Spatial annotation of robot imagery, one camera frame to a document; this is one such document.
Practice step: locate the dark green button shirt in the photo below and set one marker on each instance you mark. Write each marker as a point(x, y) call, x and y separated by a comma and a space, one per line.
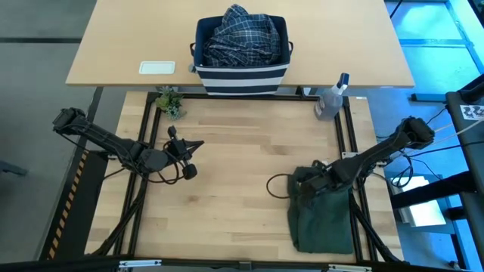
point(321, 223)

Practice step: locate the black metal table frame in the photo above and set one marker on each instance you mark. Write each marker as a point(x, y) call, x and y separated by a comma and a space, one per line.
point(291, 97)

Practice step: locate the blue plaid shirt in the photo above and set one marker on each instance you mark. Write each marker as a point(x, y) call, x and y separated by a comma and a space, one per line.
point(242, 38)

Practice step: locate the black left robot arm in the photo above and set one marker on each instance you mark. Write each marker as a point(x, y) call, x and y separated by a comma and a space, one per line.
point(113, 145)

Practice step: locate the black equipment cart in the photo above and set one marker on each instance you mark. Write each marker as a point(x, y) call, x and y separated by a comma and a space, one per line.
point(474, 211)

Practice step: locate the navy white striped bin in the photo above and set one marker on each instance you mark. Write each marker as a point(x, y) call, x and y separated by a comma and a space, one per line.
point(242, 81)

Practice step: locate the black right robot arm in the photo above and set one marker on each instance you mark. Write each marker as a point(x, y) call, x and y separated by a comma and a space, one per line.
point(378, 151)

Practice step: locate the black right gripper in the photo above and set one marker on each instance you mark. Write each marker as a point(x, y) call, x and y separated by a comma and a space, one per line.
point(321, 179)

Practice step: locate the small green potted plant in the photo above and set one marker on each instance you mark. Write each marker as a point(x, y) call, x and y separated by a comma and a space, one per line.
point(169, 102)

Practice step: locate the white marker tag label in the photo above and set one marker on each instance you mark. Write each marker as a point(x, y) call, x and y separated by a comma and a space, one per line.
point(472, 112)

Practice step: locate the white box on floor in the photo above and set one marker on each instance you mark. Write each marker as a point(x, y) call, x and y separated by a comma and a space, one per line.
point(423, 211)

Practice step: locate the silver metal bracket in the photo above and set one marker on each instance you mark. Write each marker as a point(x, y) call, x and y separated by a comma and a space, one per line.
point(140, 263)
point(349, 268)

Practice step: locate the light wooden desk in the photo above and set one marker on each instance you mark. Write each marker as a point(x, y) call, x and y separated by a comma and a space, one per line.
point(340, 45)

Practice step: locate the black hazard-striped floor ramp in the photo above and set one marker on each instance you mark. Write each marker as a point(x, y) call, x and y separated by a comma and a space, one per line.
point(81, 211)

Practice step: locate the white rectangular tray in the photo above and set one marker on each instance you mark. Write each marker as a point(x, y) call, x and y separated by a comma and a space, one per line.
point(157, 67)

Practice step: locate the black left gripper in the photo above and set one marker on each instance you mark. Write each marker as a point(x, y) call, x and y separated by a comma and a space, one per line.
point(177, 149)

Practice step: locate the clear spray bottle blue nozzle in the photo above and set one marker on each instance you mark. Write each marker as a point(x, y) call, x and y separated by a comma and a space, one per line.
point(329, 104)

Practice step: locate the grey chair leg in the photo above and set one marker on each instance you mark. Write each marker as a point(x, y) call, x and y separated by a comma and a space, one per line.
point(13, 169)

